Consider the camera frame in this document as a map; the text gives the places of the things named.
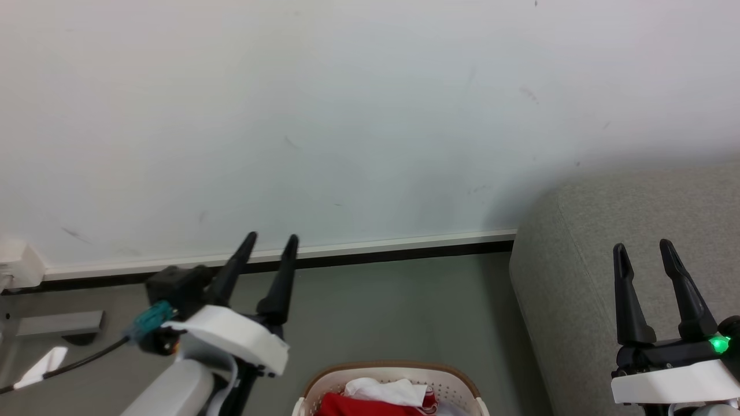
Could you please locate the grey fabric sofa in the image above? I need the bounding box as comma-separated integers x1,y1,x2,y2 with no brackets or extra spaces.
509,162,740,416

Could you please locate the white garment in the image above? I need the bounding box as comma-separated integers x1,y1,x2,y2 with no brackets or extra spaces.
344,377,431,408

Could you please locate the teal cable connector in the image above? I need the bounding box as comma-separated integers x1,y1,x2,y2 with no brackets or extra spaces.
127,300,177,343

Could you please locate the white perforated laundry basket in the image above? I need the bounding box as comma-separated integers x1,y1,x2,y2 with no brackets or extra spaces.
292,361,491,416

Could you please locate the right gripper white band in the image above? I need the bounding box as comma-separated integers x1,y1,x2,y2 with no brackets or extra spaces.
610,239,740,406

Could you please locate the white and black baseboard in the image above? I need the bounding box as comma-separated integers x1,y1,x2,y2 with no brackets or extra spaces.
43,229,517,282

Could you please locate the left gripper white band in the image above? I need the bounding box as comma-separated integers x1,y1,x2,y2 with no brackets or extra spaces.
162,231,300,377

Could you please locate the grey flat floor block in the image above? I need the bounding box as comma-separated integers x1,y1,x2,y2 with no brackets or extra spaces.
16,310,105,339

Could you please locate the red printed garment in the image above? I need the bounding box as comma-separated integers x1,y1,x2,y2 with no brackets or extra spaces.
315,390,438,416

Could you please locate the white wall conduit box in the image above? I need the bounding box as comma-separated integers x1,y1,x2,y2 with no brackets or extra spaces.
0,236,47,292

